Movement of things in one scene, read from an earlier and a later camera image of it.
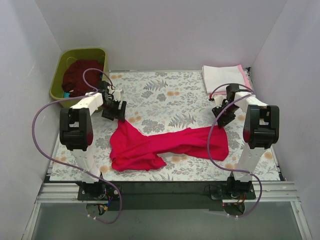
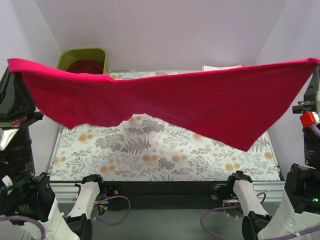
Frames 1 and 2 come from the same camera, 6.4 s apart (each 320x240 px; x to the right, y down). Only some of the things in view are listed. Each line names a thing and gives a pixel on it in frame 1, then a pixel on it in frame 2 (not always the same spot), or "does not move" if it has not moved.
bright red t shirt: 132,150 → 237,106
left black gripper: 114,110 → 19,115
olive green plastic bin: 69,55 does not move
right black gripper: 223,114 → 305,106
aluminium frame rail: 61,193 does not move
